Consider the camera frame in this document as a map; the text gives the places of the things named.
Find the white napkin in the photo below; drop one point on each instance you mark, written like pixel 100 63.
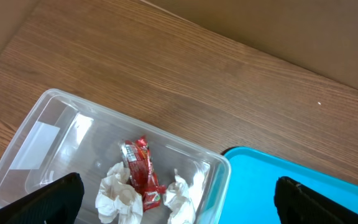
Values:
pixel 183 199
pixel 116 198

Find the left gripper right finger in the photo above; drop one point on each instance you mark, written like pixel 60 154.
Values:
pixel 298 204

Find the teal serving tray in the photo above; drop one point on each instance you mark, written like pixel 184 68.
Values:
pixel 249 197

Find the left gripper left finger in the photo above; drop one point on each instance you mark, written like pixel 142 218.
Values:
pixel 58 202

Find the clear plastic storage bin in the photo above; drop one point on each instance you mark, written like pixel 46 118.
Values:
pixel 64 133

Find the red snack wrapper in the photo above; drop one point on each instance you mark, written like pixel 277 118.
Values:
pixel 136 156

